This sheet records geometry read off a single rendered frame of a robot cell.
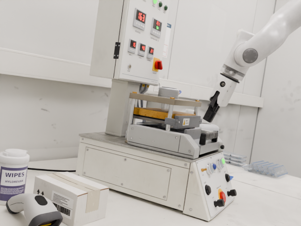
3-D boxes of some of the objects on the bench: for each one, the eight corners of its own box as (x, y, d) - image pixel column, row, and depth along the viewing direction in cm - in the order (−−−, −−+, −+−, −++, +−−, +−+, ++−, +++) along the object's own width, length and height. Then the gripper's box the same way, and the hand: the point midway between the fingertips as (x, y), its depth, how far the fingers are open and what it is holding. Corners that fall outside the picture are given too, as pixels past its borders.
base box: (74, 180, 129) (79, 135, 128) (126, 167, 163) (131, 131, 161) (208, 223, 105) (217, 168, 104) (237, 197, 138) (243, 155, 137)
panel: (210, 219, 107) (195, 161, 109) (234, 198, 133) (221, 152, 136) (216, 219, 106) (200, 159, 108) (239, 197, 132) (225, 151, 135)
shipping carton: (30, 206, 98) (33, 175, 98) (66, 198, 109) (69, 171, 108) (70, 228, 87) (75, 194, 86) (106, 218, 97) (110, 187, 97)
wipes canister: (-14, 198, 99) (-8, 148, 98) (14, 194, 106) (20, 146, 105) (2, 208, 94) (7, 154, 93) (30, 202, 101) (36, 153, 100)
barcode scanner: (-8, 212, 90) (-5, 183, 90) (19, 206, 97) (23, 179, 96) (35, 241, 78) (39, 207, 77) (63, 233, 84) (67, 201, 84)
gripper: (227, 72, 127) (204, 115, 131) (216, 67, 114) (191, 115, 118) (245, 81, 124) (221, 125, 128) (235, 78, 111) (209, 126, 115)
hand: (209, 115), depth 123 cm, fingers closed
